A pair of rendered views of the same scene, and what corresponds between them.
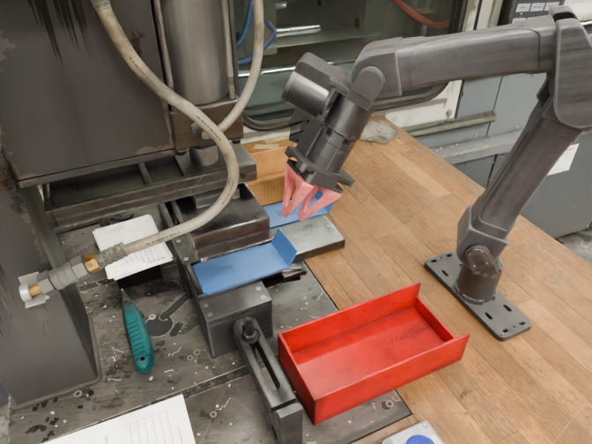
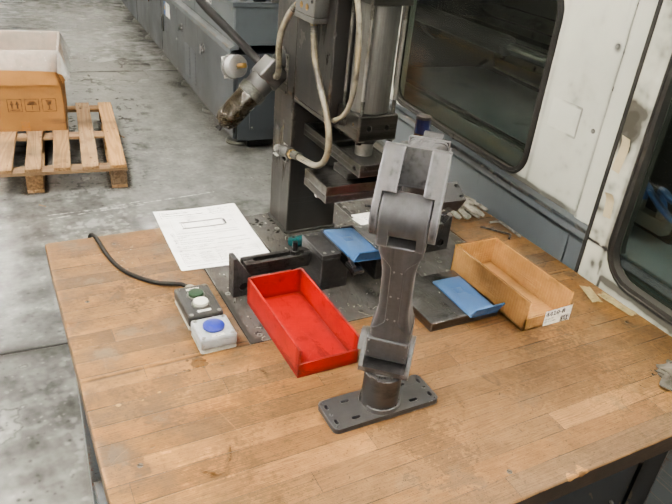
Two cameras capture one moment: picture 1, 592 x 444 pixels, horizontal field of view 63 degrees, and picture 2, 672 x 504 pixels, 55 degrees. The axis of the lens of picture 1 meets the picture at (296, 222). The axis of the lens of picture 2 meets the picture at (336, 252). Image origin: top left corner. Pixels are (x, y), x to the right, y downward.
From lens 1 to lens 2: 121 cm
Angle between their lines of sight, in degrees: 69
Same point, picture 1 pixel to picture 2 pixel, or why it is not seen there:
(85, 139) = (309, 92)
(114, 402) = (270, 239)
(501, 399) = (257, 391)
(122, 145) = (315, 104)
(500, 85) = not seen: outside the picture
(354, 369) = (288, 320)
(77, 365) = (284, 214)
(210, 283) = (333, 232)
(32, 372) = (275, 199)
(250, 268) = (350, 246)
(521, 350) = (308, 418)
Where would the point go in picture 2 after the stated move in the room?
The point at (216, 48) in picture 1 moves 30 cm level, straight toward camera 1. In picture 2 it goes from (362, 82) to (199, 76)
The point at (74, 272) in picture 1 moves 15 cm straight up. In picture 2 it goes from (283, 150) to (287, 83)
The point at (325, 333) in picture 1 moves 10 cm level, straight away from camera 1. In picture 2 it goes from (314, 302) to (364, 307)
